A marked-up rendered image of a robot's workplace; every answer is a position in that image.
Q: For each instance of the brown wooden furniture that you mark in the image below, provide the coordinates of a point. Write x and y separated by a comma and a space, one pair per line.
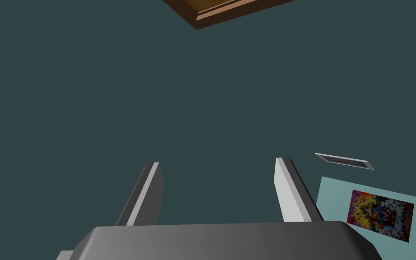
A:
226, 11

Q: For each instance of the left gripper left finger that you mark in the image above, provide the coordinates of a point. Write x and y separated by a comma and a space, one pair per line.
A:
143, 196

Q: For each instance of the colourful wall picture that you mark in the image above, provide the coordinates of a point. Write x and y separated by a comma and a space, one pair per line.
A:
380, 215

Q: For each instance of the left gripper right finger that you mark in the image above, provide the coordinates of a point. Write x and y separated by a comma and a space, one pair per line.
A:
294, 195

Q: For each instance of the grey framed wall picture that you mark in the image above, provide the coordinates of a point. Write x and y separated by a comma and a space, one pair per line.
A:
345, 161

